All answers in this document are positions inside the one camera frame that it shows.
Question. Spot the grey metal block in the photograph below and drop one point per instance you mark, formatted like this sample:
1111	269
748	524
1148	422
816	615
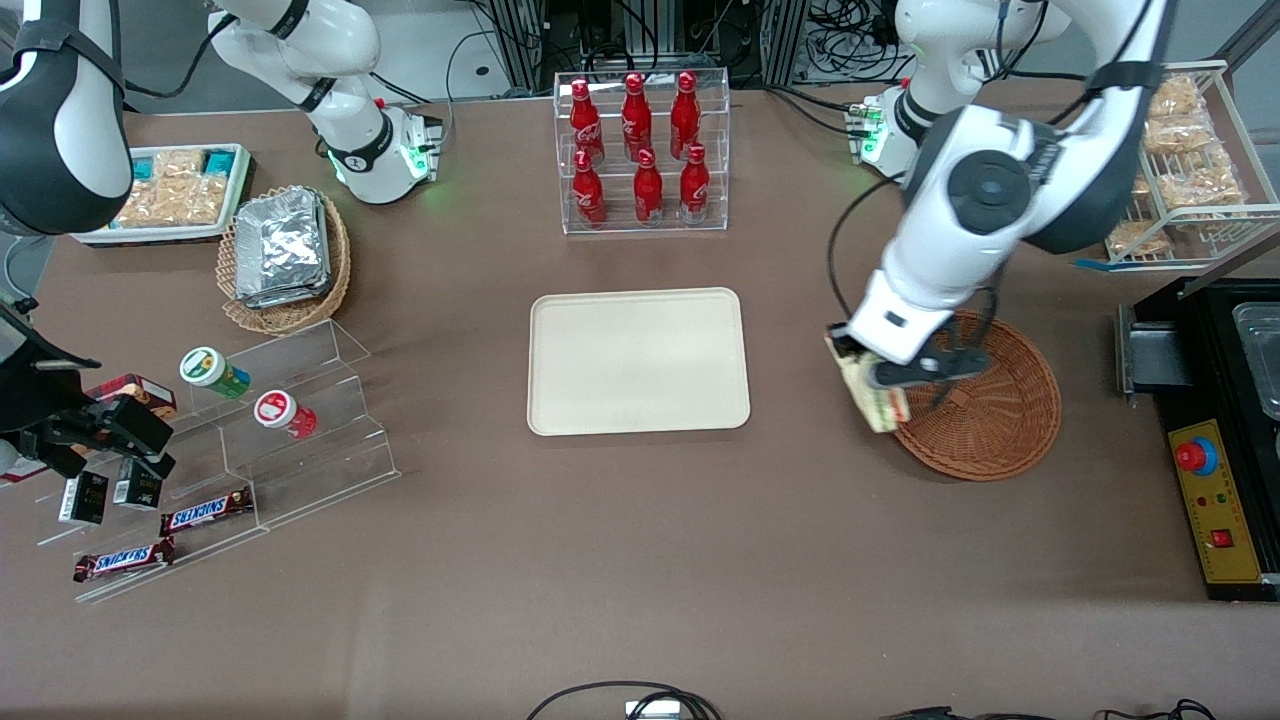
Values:
1155	350

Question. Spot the round brown wicker basket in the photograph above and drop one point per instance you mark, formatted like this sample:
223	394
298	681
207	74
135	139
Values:
1000	425

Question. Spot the triangle sandwich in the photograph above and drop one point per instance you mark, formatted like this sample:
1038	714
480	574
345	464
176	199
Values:
878	408

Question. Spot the silver foil packet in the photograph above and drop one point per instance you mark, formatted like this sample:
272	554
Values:
280	240
295	297

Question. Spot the clear acrylic bottle rack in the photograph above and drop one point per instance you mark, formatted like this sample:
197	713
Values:
645	130

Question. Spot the aluminium frame post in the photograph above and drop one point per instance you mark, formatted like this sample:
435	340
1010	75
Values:
520	40
783	40

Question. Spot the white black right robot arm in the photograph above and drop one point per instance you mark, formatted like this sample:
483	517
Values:
60	130

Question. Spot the teal snack packet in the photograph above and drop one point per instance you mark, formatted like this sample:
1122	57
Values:
219	162
144	168

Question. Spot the red emergency stop button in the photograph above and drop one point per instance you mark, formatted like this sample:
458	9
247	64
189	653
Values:
1195	456

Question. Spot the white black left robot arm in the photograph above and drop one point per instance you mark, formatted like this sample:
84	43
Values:
990	190

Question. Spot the green can white lid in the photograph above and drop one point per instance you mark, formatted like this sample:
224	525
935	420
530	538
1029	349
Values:
212	371

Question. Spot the yellow control panel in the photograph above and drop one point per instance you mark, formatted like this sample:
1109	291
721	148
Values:
1220	520

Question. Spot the small black box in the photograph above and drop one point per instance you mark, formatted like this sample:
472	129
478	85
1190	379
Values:
83	498
138	488

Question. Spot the metal container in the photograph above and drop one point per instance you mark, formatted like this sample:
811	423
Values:
1260	350

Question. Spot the light woven wicker basket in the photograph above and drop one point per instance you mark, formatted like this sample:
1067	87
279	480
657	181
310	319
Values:
285	318

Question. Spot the red can white lid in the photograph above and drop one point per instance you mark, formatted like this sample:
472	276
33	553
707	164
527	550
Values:
283	413

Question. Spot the black machine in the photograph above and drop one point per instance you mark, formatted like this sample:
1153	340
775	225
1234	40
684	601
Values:
1230	400

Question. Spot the beige plastic tray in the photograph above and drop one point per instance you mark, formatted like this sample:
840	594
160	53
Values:
640	360

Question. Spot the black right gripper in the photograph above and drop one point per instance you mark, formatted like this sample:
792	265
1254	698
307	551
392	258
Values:
42	412

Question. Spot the clear acrylic stepped stand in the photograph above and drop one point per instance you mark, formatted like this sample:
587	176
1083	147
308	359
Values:
320	470

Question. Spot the red cola bottle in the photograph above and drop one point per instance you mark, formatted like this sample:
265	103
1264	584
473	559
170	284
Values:
685	118
694	188
648	192
586	125
636	120
589	195

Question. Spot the white rectangular snack tray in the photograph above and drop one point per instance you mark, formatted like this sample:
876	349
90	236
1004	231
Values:
90	238

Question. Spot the Snickers chocolate bar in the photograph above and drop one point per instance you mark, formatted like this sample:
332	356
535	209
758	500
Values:
205	512
125	560

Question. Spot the dark red chocolate box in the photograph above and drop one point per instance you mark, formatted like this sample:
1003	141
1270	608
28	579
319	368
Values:
150	393

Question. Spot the brown tablecloth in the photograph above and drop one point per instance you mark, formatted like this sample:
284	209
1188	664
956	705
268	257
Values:
640	560

